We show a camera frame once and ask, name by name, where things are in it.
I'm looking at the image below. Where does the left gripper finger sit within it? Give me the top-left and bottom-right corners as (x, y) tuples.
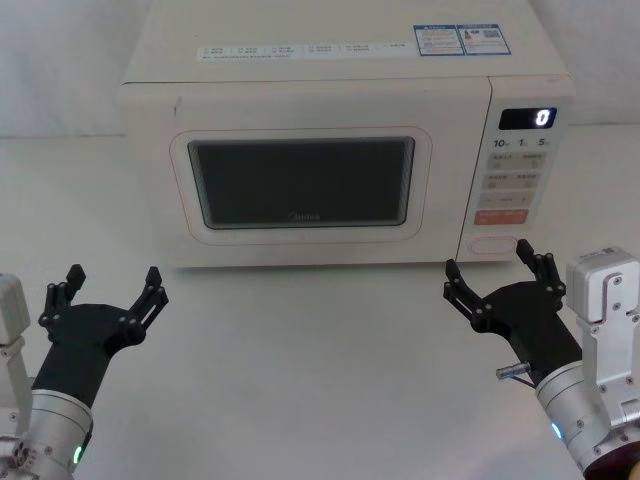
(38, 263), (87, 344)
(117, 266), (170, 346)

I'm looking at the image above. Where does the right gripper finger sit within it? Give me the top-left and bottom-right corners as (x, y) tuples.
(442, 258), (494, 332)
(515, 238), (567, 304)

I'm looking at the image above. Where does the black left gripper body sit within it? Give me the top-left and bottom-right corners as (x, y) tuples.
(30, 302), (137, 409)

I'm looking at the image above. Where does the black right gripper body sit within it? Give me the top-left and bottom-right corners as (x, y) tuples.
(473, 279), (585, 387)

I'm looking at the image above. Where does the cream oven door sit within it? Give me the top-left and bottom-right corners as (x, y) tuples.
(121, 80), (494, 271)

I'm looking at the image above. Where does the oven control panel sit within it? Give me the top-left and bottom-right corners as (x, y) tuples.
(457, 79), (576, 262)

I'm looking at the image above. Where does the white tablecloth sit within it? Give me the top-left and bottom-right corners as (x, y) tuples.
(0, 133), (640, 480)

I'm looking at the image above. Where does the white curtain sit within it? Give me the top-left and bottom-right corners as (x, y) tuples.
(0, 0), (640, 139)

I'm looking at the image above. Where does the cream microwave oven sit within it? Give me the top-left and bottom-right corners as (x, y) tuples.
(121, 0), (577, 271)

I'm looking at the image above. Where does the dark cable with silver plug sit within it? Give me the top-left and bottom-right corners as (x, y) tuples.
(494, 363), (539, 389)

